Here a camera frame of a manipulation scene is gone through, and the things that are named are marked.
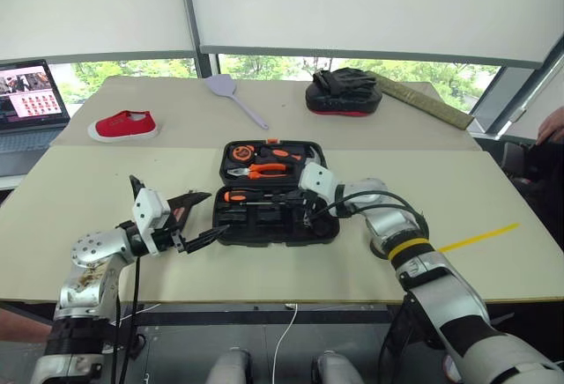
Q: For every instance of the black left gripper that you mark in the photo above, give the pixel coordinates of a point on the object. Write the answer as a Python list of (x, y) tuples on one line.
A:
[(169, 243)]

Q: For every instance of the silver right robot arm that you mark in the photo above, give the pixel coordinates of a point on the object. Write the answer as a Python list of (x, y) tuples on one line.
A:
[(445, 287)]

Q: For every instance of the grey window frame post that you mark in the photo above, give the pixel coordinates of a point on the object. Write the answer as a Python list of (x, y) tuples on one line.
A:
[(203, 64)]

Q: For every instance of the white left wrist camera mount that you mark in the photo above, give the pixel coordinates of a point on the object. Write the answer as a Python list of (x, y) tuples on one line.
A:
[(147, 212)]

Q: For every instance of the orange black tape measure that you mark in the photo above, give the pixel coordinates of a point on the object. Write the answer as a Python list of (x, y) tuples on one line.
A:
[(242, 152)]

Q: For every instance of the grey rounded shape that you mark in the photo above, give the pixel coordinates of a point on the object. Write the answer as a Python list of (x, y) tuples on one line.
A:
[(229, 368), (335, 371)]

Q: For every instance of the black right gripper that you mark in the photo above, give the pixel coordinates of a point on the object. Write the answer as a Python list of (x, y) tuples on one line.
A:
[(315, 208)]

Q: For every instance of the black plastic tool case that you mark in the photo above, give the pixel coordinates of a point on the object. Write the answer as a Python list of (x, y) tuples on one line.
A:
[(264, 232)]

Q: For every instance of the orange black utility knife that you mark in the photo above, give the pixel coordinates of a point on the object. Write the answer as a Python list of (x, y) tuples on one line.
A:
[(279, 153)]

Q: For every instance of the black red boxing pad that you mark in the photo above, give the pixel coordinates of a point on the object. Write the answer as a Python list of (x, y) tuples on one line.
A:
[(339, 98)]

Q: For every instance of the red canvas shoe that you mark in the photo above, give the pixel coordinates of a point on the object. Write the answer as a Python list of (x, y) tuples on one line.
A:
[(121, 126)]

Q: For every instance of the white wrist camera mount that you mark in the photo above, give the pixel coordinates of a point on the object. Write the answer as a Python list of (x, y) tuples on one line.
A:
[(147, 212), (319, 179)]

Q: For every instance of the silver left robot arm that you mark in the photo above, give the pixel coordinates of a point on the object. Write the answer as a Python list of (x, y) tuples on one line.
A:
[(94, 247)]

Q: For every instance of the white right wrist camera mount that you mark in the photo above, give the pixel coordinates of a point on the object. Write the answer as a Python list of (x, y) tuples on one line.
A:
[(319, 179)]

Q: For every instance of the open grey laptop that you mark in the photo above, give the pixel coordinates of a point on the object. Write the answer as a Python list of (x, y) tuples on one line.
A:
[(26, 93)]

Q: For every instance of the lilac plastic spatula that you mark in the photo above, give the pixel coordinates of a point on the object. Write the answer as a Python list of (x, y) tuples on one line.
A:
[(222, 85)]

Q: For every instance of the yellow tape strip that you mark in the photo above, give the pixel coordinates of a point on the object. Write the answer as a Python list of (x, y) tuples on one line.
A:
[(480, 236)]

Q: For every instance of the white roller blind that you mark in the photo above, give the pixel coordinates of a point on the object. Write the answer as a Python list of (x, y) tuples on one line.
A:
[(374, 5), (88, 5)]

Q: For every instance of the olive brown board strip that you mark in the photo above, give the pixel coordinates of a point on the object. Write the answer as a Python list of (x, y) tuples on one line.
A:
[(423, 102)]

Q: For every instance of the bystander in dark clothes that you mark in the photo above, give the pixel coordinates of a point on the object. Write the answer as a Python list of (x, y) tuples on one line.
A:
[(544, 172)]

